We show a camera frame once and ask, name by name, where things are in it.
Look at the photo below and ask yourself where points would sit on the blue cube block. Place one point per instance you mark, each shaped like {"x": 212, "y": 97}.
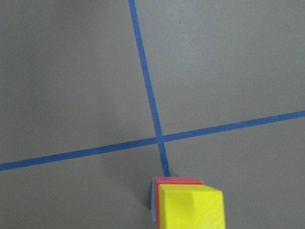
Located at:
{"x": 152, "y": 208}

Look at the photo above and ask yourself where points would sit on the yellow cube block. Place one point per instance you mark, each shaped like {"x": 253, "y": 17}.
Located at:
{"x": 190, "y": 207}

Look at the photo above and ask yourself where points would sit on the red cube block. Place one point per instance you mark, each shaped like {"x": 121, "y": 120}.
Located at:
{"x": 170, "y": 180}

